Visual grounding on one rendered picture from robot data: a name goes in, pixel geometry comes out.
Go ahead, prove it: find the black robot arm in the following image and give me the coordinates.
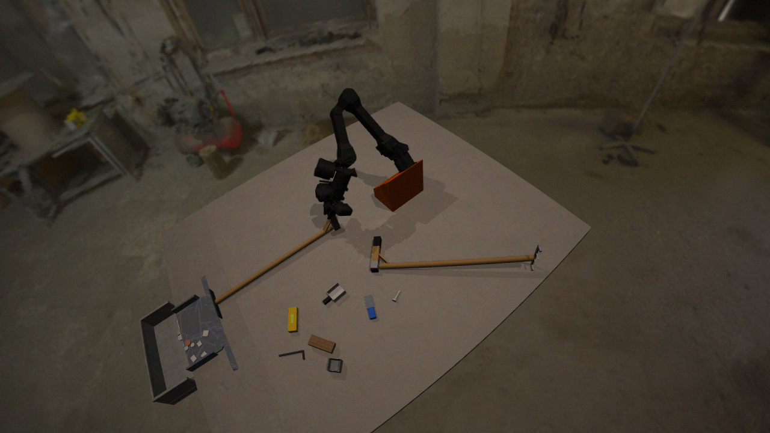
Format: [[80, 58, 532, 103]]
[[313, 88, 417, 202]]

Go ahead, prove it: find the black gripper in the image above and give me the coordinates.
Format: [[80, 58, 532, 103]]
[[316, 181, 353, 220]]

